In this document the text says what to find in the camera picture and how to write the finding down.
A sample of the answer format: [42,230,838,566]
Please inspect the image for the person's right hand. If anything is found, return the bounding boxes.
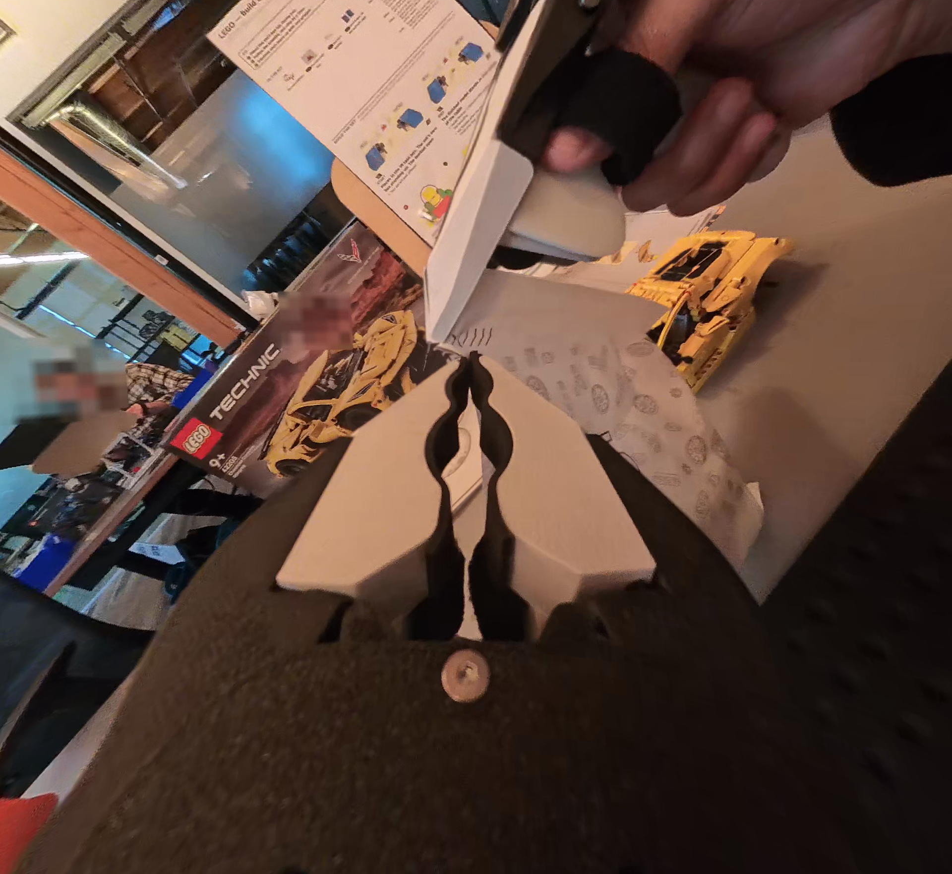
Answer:
[543,0,952,218]

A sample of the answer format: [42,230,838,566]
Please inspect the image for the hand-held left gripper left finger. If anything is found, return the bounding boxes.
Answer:
[277,359,476,640]

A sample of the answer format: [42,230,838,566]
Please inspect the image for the toy car set box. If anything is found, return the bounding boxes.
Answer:
[160,219,447,499]

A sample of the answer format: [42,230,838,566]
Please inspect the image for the white instruction sheet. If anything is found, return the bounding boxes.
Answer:
[208,0,507,246]

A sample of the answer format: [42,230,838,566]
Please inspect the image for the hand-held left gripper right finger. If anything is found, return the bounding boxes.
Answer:
[470,353,657,640]

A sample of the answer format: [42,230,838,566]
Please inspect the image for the red plastic bin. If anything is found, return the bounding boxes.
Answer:
[0,792,59,874]

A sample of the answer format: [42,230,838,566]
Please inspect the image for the person's right forearm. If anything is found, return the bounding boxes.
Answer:
[829,56,952,188]

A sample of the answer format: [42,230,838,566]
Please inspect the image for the silver ventilation duct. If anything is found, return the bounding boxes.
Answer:
[18,96,190,190]

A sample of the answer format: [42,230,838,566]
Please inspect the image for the yellow toy car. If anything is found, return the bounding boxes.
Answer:
[625,233,793,395]

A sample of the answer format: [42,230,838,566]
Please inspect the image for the wooden beam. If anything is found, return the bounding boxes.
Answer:
[0,145,250,348]

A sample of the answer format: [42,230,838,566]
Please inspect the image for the brown cardboard box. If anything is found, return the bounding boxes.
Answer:
[31,411,136,478]

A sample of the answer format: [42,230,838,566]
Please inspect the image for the blue crate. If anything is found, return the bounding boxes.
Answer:
[13,533,77,594]

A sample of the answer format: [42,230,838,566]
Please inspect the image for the black office chair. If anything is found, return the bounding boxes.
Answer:
[759,368,952,874]

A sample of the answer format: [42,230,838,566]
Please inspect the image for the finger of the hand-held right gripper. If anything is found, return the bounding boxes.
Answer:
[424,0,555,345]

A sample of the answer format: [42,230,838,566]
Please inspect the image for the large printed paper bag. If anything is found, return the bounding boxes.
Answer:
[445,271,767,570]

